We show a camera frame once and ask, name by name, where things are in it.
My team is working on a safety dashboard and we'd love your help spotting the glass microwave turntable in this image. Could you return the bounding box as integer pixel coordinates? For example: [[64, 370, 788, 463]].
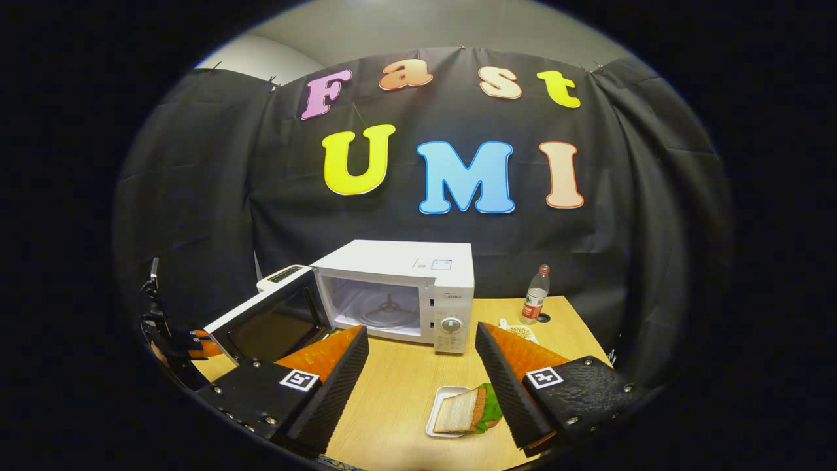
[[347, 291, 422, 328]]

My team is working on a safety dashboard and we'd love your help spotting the black backdrop cloth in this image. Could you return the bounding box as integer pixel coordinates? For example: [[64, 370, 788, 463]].
[[111, 46, 733, 393]]

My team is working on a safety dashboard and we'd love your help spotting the white toaster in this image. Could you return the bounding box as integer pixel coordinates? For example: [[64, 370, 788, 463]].
[[256, 264, 308, 293]]

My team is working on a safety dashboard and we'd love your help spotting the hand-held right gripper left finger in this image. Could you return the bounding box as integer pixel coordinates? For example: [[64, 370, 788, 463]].
[[194, 325, 370, 459]]

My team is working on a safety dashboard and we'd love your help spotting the lettuce sandwich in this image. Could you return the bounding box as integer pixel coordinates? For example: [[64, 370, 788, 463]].
[[433, 383, 503, 435]]

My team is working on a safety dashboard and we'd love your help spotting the clear bottle with red label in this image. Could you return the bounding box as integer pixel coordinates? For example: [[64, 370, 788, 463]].
[[521, 264, 551, 326]]

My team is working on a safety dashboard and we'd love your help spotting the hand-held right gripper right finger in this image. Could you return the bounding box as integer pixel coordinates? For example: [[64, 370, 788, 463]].
[[475, 321, 648, 457]]

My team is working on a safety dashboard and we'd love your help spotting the white microwave oven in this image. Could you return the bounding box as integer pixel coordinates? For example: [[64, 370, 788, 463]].
[[204, 239, 476, 367]]

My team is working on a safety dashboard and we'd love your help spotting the white rectangular tray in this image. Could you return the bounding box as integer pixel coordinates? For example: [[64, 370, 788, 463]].
[[425, 385, 473, 439]]

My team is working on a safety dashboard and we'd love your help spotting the white divided dish of beans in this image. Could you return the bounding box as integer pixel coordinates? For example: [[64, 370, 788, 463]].
[[498, 318, 539, 344]]

